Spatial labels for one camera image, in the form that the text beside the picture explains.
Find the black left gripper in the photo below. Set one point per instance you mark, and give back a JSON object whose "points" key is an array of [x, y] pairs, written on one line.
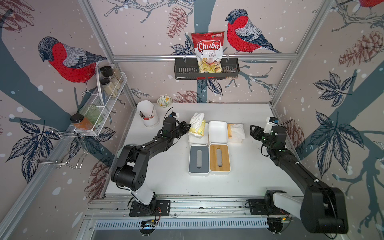
{"points": [[185, 129]]}

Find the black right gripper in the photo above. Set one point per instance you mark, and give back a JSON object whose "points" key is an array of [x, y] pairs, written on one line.
{"points": [[256, 136]]}

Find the white tissue box base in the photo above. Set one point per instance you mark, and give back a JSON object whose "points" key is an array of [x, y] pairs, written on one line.
{"points": [[193, 140], [218, 132]]}

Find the orange yellow tissue pack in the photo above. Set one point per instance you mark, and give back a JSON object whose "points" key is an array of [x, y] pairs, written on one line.
{"points": [[236, 133]]}

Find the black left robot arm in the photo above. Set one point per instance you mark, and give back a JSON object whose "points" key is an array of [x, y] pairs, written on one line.
{"points": [[133, 161]]}

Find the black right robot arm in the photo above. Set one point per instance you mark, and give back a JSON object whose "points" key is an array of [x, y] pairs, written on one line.
{"points": [[322, 210]]}

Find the floral patterned small bowl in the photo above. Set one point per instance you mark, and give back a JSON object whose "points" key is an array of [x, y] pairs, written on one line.
{"points": [[164, 101]]}

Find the white utensil holder cup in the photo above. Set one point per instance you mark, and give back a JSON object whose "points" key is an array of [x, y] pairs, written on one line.
{"points": [[146, 108]]}

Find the red Chuba chips bag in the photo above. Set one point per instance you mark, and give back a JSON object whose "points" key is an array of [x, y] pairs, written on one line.
{"points": [[209, 51]]}

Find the black lid spice jar front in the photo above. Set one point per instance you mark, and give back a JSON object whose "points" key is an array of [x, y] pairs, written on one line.
{"points": [[108, 87]]}

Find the black lid spice jar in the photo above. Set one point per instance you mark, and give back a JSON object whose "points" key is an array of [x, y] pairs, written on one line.
{"points": [[108, 87], [108, 72]]}

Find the green glass cup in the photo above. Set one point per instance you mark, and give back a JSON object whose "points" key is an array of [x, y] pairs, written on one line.
{"points": [[92, 113]]}

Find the black lid spice jar rear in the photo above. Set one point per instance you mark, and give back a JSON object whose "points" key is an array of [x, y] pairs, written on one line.
{"points": [[108, 72]]}

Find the orange sauce jar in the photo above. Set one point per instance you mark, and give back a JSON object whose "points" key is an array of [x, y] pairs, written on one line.
{"points": [[81, 122]]}

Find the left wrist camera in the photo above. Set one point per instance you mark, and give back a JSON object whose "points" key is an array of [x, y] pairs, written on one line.
{"points": [[175, 115]]}

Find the black wire wall basket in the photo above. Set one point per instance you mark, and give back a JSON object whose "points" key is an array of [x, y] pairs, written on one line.
{"points": [[188, 70]]}

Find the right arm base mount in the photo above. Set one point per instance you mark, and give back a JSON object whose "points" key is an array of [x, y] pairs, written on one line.
{"points": [[278, 220]]}

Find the white wire wall shelf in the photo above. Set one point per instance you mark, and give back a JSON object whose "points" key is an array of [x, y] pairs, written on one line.
{"points": [[105, 103]]}

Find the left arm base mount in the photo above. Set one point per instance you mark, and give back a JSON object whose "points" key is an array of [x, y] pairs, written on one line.
{"points": [[156, 209]]}

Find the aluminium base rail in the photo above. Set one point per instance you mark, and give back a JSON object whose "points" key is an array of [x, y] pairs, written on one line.
{"points": [[186, 213]]}

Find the chrome wire wall rack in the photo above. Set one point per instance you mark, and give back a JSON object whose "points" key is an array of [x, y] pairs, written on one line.
{"points": [[70, 152]]}

